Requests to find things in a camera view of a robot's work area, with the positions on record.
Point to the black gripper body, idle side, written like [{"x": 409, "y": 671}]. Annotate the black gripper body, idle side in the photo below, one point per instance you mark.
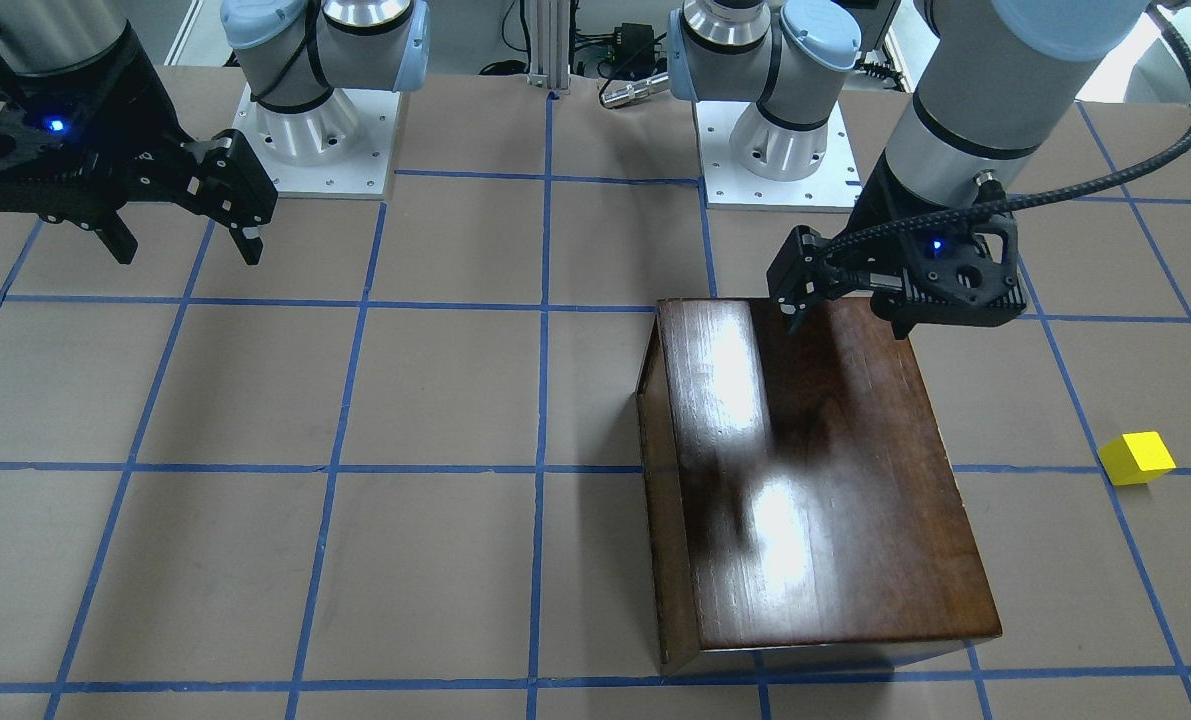
[{"x": 138, "y": 122}]

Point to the black gripper finger idle side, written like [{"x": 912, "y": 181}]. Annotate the black gripper finger idle side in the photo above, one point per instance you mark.
[
  {"x": 118, "y": 240},
  {"x": 249, "y": 244}
]

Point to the black gripper body, drawer side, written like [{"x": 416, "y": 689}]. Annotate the black gripper body, drawer side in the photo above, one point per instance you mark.
[{"x": 880, "y": 212}]

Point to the black gripper finger drawer side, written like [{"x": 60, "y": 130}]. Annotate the black gripper finger drawer side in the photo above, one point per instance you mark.
[
  {"x": 902, "y": 326},
  {"x": 796, "y": 315}
]

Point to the yellow block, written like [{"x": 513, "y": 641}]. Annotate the yellow block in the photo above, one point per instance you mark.
[{"x": 1136, "y": 458}]

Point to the dark wooden drawer cabinet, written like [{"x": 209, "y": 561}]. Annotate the dark wooden drawer cabinet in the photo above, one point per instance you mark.
[{"x": 799, "y": 497}]

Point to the metal cylinder connector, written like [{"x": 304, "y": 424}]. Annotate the metal cylinder connector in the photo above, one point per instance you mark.
[{"x": 635, "y": 91}]

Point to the black power adapter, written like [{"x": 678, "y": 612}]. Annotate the black power adapter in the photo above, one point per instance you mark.
[{"x": 633, "y": 50}]

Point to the white base plate, idle side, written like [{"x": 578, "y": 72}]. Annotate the white base plate, idle side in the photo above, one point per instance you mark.
[{"x": 341, "y": 150}]

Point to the white base plate, drawer side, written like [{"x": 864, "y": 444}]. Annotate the white base plate, drawer side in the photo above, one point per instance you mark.
[{"x": 833, "y": 187}]

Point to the aluminium profile post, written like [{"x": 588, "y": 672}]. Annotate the aluminium profile post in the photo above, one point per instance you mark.
[{"x": 549, "y": 44}]

